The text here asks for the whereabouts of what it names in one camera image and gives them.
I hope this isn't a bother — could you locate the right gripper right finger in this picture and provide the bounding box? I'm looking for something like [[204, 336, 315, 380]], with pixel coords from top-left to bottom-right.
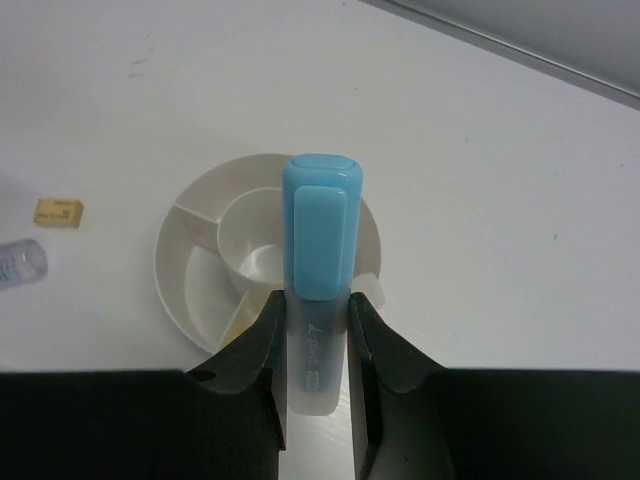
[[348, 293, 450, 479]]

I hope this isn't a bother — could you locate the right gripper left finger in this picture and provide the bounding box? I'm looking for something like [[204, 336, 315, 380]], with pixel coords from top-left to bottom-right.
[[188, 290, 287, 479]]

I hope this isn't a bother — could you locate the blue highlighter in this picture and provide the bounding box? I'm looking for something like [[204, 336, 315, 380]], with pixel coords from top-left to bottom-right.
[[282, 153, 363, 416]]

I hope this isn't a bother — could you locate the yellow highlighter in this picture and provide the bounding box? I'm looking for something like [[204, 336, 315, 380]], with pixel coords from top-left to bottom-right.
[[217, 272, 385, 350]]

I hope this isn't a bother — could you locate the white round divided organizer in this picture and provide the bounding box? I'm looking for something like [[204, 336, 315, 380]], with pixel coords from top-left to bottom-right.
[[154, 154, 381, 354]]

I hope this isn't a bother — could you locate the clear blue glue bottle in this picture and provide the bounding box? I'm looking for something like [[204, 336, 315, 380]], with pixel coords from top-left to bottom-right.
[[0, 238, 48, 290]]

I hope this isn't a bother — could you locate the small yellow eraser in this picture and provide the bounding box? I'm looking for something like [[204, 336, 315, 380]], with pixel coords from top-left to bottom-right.
[[33, 198, 84, 229]]

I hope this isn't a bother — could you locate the back aluminium frame rail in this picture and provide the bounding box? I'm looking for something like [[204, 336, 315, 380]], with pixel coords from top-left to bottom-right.
[[370, 0, 639, 110]]

